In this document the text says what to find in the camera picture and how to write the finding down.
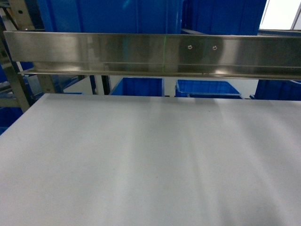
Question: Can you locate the large blue bin on shelf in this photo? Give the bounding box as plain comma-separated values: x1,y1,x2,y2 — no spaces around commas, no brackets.
37,0,183,34

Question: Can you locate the blue bin below left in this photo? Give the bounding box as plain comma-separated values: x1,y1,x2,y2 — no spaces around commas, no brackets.
110,77,165,97

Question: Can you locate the blue bin below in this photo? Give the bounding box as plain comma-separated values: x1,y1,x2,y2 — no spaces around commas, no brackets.
175,80,243,99
110,77,165,97

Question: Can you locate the blue bin below middle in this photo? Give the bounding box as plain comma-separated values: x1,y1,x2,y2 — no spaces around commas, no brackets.
175,80,243,99

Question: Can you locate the large blue bin below right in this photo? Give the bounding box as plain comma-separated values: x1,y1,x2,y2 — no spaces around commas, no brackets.
250,80,301,101

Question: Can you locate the stainless steel shelf rail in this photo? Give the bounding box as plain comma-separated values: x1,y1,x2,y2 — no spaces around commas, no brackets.
4,31,301,80

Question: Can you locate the steel shelf upright post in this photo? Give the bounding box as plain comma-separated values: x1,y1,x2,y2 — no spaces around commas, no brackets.
0,0,43,112

